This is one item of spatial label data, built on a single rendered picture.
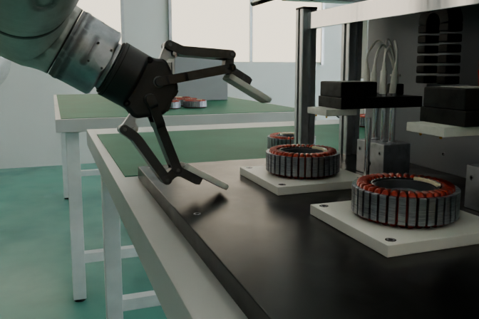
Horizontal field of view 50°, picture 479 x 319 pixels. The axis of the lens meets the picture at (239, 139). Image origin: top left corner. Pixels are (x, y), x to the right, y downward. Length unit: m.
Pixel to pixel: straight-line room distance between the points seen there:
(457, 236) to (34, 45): 0.48
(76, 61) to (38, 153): 4.62
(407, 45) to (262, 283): 0.65
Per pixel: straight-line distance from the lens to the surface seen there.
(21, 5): 0.49
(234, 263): 0.47
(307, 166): 0.73
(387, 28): 1.03
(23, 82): 5.18
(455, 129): 0.57
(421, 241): 0.51
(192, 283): 0.48
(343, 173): 0.80
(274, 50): 5.65
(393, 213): 0.53
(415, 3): 0.72
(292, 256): 0.48
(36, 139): 5.22
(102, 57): 0.63
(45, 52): 0.63
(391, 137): 0.83
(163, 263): 0.53
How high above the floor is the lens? 0.94
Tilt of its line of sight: 8 degrees down
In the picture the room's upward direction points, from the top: straight up
